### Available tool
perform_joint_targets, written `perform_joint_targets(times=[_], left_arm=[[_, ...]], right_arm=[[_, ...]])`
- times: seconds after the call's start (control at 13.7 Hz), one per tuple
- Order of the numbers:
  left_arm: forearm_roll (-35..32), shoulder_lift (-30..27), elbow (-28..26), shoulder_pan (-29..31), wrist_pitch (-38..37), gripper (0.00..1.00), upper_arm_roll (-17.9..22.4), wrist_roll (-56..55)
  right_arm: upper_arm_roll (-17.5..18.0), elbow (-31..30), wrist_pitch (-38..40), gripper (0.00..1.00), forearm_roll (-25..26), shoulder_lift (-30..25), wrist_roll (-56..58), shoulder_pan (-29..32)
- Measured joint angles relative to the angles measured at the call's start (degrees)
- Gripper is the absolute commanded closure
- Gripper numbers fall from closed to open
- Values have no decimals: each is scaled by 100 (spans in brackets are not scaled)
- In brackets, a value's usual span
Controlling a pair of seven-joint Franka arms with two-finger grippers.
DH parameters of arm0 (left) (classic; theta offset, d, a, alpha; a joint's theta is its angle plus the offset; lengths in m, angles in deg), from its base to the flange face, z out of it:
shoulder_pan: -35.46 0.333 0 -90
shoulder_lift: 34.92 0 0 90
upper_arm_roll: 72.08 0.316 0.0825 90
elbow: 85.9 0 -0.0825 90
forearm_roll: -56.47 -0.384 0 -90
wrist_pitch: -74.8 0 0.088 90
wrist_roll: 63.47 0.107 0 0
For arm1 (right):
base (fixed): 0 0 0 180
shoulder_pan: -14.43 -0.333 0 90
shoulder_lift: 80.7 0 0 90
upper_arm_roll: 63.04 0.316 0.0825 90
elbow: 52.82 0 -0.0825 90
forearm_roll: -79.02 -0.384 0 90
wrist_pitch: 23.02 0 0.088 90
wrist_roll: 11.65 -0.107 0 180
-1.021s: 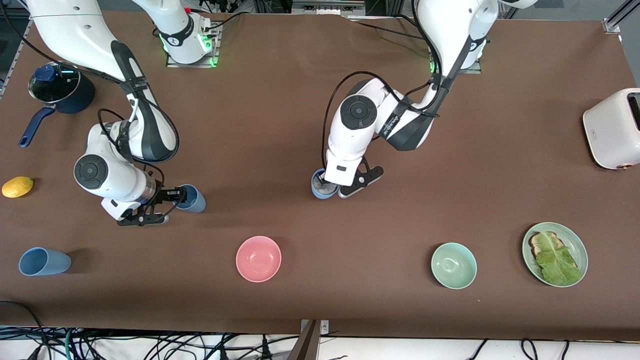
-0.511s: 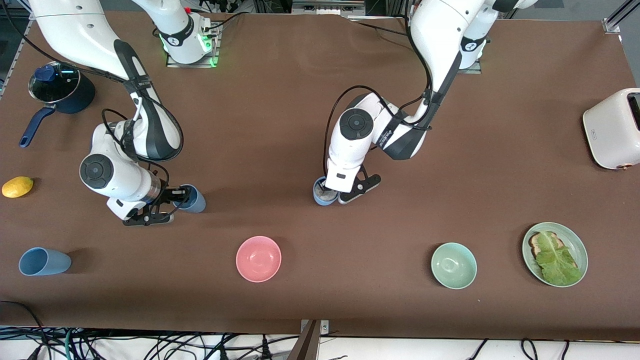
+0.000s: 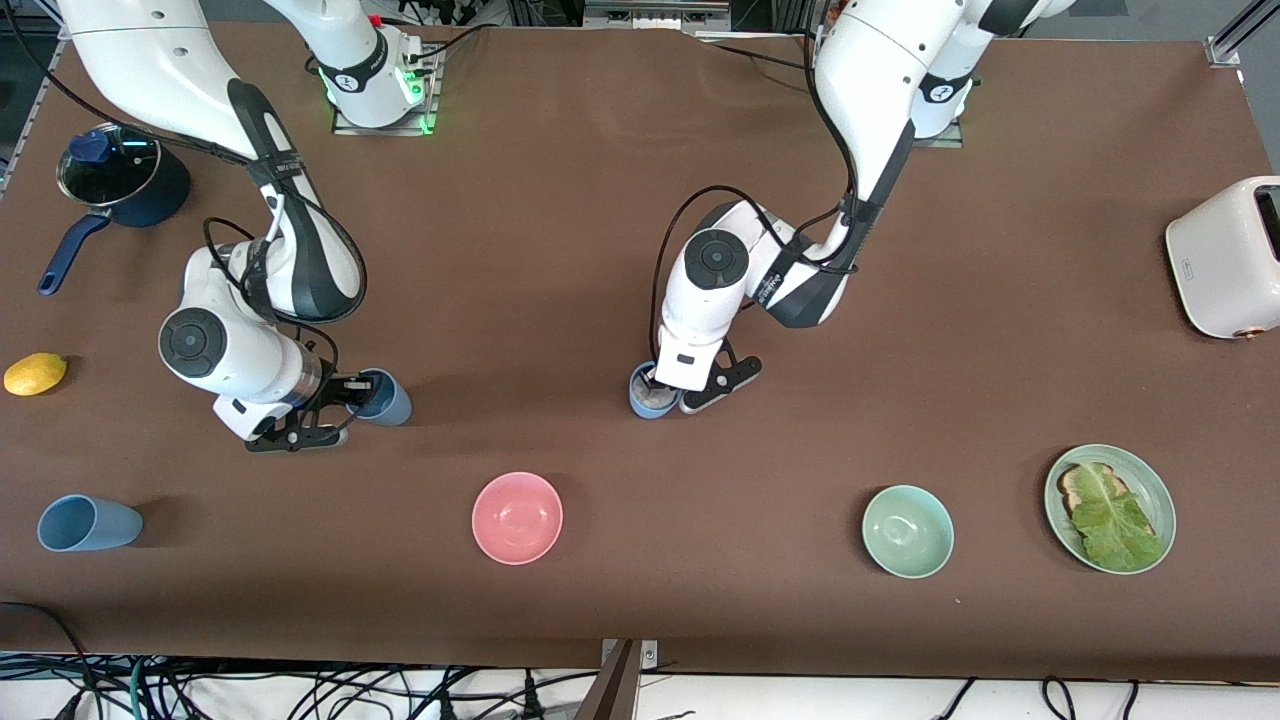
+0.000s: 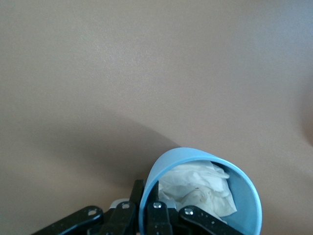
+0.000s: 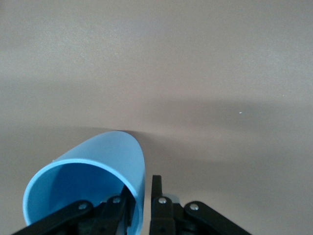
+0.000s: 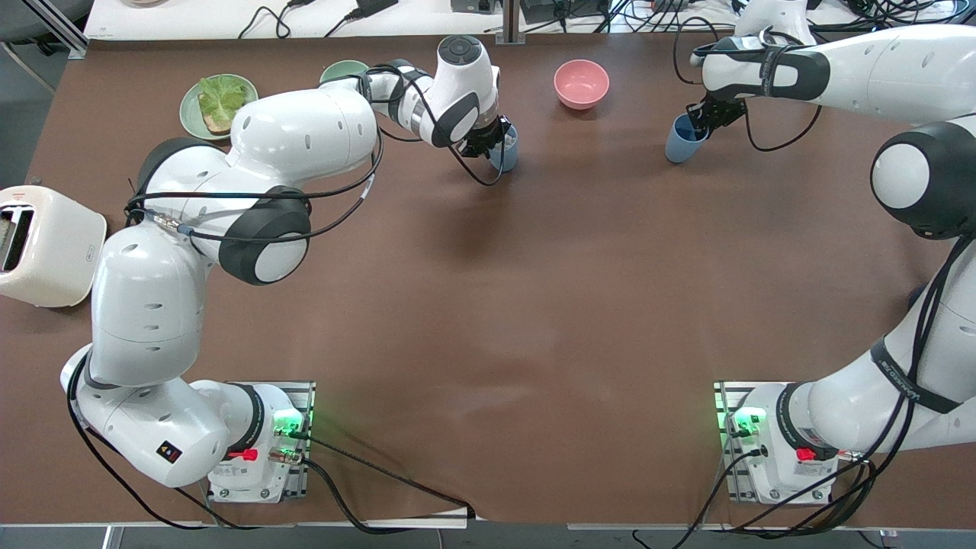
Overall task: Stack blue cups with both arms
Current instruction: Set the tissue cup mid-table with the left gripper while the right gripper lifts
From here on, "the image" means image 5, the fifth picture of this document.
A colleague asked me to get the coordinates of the blue cup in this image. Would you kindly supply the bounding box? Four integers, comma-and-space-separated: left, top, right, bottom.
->
22, 131, 146, 235

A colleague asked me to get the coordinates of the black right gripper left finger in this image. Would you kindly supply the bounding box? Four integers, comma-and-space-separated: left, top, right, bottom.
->
11, 186, 135, 235

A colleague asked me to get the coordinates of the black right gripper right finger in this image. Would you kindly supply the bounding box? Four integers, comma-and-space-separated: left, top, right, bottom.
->
149, 175, 252, 235

